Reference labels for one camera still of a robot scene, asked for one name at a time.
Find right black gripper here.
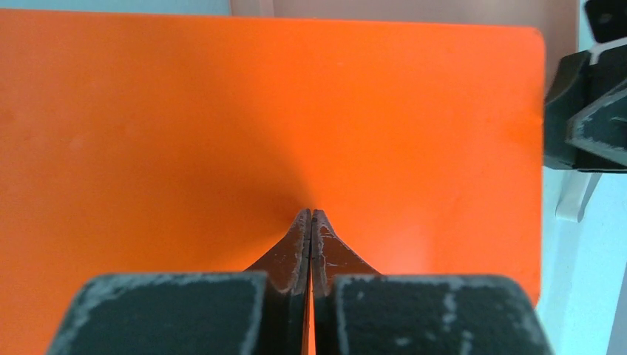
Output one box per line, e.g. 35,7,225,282
543,46,626,173

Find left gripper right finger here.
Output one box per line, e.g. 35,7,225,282
311,210,552,354

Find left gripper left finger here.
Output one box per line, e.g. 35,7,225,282
48,209,312,354

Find pink cookie tray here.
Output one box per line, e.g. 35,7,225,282
230,0,580,83

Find orange box lid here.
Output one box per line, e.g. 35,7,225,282
1,9,545,354

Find metal tongs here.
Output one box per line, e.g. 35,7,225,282
555,171,603,223

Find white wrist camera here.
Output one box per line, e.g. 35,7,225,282
583,0,626,44

